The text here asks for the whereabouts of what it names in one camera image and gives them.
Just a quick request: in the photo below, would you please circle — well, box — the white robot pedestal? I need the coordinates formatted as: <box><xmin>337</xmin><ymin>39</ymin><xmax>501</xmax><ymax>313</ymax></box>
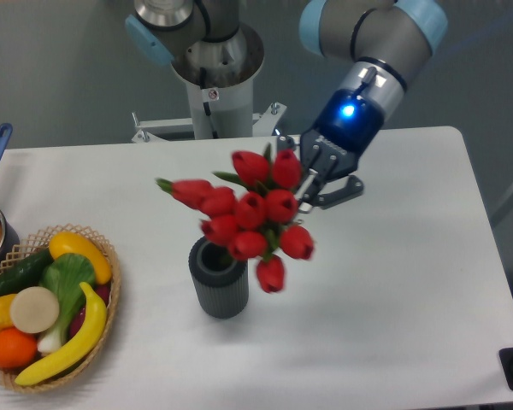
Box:
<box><xmin>126</xmin><ymin>15</ymin><xmax>286</xmax><ymax>143</ymax></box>

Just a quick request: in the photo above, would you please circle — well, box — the orange fruit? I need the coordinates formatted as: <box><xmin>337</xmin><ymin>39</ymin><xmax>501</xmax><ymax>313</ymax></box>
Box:
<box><xmin>0</xmin><ymin>327</ymin><xmax>37</xmax><ymax>369</ymax></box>

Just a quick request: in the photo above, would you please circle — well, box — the green cucumber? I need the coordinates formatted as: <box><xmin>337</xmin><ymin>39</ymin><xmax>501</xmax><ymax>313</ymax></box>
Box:
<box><xmin>0</xmin><ymin>248</ymin><xmax>54</xmax><ymax>296</ymax></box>

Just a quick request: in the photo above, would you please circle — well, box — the yellow banana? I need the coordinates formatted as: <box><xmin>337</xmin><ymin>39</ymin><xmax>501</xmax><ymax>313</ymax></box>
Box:
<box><xmin>15</xmin><ymin>282</ymin><xmax>107</xmax><ymax>387</ymax></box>

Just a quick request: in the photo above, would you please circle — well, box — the dark grey ribbed vase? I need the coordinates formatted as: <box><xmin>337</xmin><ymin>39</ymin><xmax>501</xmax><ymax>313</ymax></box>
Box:
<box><xmin>188</xmin><ymin>237</ymin><xmax>249</xmax><ymax>319</ymax></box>

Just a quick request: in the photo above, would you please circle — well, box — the yellow squash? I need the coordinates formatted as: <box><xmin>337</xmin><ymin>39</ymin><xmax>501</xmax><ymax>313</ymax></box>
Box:
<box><xmin>48</xmin><ymin>231</ymin><xmax>112</xmax><ymax>285</ymax></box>

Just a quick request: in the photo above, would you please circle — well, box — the green bok choy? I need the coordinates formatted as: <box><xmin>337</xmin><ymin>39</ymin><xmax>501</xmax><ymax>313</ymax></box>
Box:
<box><xmin>38</xmin><ymin>253</ymin><xmax>96</xmax><ymax>355</ymax></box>

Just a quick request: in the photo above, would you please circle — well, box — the woven wicker basket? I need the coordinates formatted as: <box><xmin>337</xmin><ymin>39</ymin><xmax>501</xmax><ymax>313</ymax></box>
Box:
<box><xmin>0</xmin><ymin>224</ymin><xmax>121</xmax><ymax>394</ymax></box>

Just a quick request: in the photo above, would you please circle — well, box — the dark red vegetable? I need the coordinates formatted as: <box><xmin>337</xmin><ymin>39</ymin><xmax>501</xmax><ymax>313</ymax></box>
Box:
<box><xmin>68</xmin><ymin>284</ymin><xmax>110</xmax><ymax>339</ymax></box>

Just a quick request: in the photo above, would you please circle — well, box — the red tulip bouquet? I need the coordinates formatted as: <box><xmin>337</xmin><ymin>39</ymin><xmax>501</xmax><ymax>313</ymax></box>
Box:
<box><xmin>156</xmin><ymin>145</ymin><xmax>315</xmax><ymax>293</ymax></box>

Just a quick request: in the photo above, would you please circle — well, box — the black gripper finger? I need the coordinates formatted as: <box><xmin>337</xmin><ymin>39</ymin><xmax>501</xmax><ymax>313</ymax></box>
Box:
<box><xmin>298</xmin><ymin>174</ymin><xmax>364</xmax><ymax>213</ymax></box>
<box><xmin>276</xmin><ymin>136</ymin><xmax>308</xmax><ymax>175</ymax></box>

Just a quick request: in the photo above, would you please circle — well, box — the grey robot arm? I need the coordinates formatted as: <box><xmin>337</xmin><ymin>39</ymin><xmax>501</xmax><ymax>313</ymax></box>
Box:
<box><xmin>125</xmin><ymin>1</ymin><xmax>448</xmax><ymax>213</ymax></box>

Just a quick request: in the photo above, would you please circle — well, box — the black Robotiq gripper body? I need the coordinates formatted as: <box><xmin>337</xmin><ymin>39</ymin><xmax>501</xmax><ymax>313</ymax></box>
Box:
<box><xmin>300</xmin><ymin>89</ymin><xmax>384</xmax><ymax>180</ymax></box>

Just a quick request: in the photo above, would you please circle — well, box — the beige round disc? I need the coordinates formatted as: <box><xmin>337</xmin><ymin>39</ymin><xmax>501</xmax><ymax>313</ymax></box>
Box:
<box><xmin>9</xmin><ymin>286</ymin><xmax>60</xmax><ymax>334</ymax></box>

